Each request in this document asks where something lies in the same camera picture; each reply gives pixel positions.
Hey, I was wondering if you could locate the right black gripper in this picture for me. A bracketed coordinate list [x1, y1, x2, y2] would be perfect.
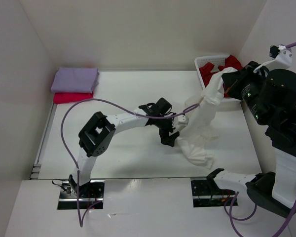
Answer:
[221, 59, 269, 123]

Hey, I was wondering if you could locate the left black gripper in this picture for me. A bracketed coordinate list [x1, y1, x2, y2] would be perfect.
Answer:
[154, 113, 179, 146]

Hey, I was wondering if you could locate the cream white t shirt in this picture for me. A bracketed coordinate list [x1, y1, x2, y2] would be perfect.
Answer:
[176, 67, 237, 169]

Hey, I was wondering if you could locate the lavender t shirt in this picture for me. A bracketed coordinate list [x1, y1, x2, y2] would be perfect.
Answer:
[51, 67, 99, 93]

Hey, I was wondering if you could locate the pink t shirt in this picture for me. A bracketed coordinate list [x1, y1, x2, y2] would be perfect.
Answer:
[53, 92, 93, 104]

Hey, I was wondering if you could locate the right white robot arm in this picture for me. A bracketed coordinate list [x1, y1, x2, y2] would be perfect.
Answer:
[206, 61, 296, 218]

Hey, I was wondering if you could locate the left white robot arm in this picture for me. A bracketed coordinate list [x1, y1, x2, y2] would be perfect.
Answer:
[69, 98, 180, 198]

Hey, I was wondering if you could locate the white plastic laundry basket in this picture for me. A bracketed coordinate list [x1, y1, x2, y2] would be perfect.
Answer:
[194, 55, 242, 104]

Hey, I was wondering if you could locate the dark red t shirt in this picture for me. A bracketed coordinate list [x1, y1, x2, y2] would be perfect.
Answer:
[199, 55, 244, 87]

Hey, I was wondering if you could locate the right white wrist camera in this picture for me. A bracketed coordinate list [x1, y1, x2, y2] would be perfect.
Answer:
[253, 44, 294, 73]

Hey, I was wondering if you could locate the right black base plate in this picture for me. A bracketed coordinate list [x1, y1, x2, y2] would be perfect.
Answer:
[190, 178, 235, 208]

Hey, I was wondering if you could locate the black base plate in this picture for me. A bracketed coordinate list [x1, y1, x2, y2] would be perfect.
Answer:
[54, 180, 105, 210]
[190, 178, 235, 208]

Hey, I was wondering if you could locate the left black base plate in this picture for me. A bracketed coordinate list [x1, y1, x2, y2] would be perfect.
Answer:
[54, 180, 105, 210]

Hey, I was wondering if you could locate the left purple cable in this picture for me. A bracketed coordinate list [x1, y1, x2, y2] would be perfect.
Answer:
[60, 98, 202, 228]

